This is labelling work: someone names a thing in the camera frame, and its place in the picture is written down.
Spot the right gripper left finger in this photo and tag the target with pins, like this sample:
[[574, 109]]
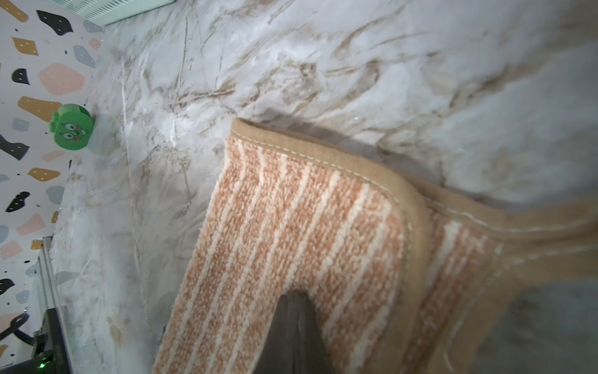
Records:
[[278, 353]]

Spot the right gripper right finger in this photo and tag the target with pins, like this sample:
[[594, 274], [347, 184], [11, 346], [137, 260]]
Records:
[[312, 355]]

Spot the striped orange dishcloth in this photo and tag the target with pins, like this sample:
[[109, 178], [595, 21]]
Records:
[[405, 276]]

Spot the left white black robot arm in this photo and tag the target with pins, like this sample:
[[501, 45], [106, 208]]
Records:
[[49, 354]]

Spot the green toy block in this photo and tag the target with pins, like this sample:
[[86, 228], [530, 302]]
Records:
[[71, 126]]

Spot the mint green plastic basket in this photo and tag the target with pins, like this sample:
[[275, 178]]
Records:
[[105, 12]]

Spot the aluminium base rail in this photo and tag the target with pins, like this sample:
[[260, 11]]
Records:
[[47, 291]]

